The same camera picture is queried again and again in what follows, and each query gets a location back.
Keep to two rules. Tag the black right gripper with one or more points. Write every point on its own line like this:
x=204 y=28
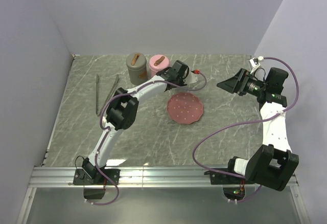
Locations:
x=237 y=83

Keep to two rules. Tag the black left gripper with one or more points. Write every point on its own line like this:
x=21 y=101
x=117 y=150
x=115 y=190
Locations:
x=182 y=81

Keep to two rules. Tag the pink round lid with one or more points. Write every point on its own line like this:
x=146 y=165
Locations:
x=158 y=63

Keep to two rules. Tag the grey round lid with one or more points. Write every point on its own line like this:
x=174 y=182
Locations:
x=136 y=61

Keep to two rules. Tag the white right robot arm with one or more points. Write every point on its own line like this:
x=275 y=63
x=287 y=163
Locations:
x=273 y=163

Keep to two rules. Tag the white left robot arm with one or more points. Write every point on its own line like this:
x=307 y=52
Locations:
x=118 y=115

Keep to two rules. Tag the pink lunch box cup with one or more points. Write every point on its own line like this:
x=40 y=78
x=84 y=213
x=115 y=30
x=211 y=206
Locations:
x=155 y=74

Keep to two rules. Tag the grey lunch box cup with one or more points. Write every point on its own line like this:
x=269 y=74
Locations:
x=137 y=74

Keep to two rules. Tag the pink dotted plate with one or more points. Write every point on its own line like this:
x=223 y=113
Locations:
x=184 y=108

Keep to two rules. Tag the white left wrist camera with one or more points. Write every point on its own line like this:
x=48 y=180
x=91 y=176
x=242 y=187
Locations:
x=192 y=77

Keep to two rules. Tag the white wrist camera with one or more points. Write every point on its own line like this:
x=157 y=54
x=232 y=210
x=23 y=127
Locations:
x=255 y=63
x=192 y=77

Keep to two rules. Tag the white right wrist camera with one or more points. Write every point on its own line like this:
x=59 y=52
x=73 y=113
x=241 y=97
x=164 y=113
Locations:
x=255 y=63

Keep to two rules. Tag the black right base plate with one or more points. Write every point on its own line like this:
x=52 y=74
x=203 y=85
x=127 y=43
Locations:
x=225 y=179

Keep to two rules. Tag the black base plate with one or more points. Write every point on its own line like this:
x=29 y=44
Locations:
x=81 y=178
x=225 y=179

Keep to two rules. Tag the aluminium mounting rail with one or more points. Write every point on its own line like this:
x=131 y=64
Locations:
x=130 y=177

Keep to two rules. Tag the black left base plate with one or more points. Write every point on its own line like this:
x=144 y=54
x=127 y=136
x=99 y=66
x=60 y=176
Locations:
x=81 y=178

